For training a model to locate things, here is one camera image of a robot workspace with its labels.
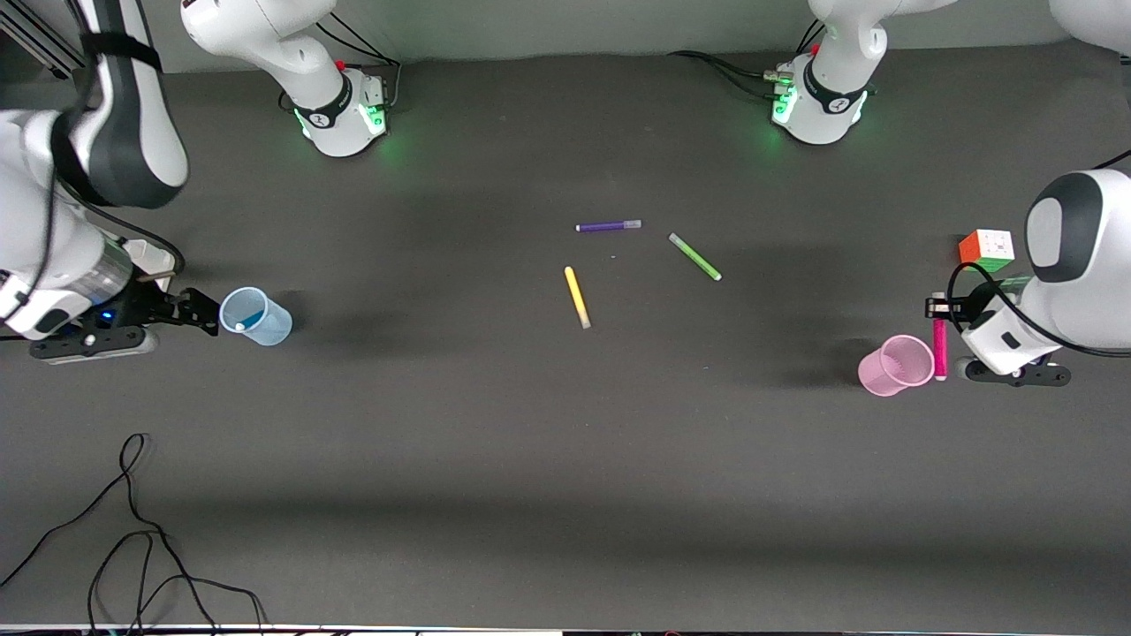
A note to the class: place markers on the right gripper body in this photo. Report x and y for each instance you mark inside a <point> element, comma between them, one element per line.
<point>155,308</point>

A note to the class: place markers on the pink marker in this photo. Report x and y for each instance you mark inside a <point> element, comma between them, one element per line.
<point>939,349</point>

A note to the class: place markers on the blue marker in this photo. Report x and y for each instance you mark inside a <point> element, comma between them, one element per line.
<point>251,319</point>

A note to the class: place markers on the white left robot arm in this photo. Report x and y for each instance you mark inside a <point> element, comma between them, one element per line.
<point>1091,256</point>

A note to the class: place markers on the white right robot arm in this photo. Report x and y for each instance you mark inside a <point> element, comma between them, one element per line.
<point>292,53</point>

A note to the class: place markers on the white rectangular block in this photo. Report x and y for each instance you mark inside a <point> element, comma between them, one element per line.
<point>152,256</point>

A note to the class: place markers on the pink cup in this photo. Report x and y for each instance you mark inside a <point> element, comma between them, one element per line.
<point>897,367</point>

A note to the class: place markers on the colourful puzzle cube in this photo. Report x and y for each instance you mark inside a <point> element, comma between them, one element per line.
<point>990,249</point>

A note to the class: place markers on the translucent blue cup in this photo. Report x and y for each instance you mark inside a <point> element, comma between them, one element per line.
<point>269,325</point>

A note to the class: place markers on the green marker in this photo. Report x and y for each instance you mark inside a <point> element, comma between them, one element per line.
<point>695,257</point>

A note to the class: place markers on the purple marker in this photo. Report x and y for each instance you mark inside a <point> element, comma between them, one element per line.
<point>608,226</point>

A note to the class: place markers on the yellow marker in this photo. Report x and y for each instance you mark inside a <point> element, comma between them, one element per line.
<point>577,298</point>

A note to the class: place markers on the aluminium frame profile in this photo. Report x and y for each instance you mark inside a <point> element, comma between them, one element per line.
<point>35,35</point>

